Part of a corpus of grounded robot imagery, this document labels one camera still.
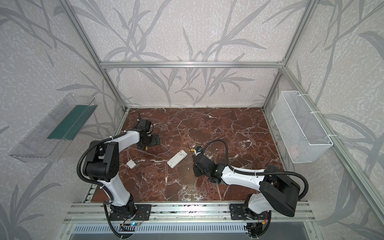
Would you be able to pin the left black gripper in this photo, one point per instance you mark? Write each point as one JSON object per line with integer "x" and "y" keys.
{"x": 153, "y": 140}

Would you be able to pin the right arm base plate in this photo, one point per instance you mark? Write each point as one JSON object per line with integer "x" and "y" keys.
{"x": 239, "y": 212}

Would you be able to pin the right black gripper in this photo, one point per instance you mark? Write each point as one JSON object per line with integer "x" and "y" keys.
{"x": 198, "y": 158}

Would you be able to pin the clear plastic wall bin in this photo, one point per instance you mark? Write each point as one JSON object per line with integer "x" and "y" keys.
{"x": 48, "y": 141}

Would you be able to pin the white wire mesh basket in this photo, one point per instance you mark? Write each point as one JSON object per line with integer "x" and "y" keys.
{"x": 300, "y": 129}

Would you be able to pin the aluminium mounting rail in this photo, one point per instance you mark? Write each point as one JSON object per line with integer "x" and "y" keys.
{"x": 179, "y": 212}

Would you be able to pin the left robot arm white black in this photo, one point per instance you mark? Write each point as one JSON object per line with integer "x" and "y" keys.
{"x": 99, "y": 164}

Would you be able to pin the white remote control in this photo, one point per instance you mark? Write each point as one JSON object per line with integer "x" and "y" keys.
{"x": 177, "y": 158}

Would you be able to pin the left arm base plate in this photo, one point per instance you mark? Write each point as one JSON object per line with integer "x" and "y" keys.
{"x": 140, "y": 212}

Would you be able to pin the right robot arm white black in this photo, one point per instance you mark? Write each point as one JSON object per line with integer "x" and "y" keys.
{"x": 278, "y": 190}

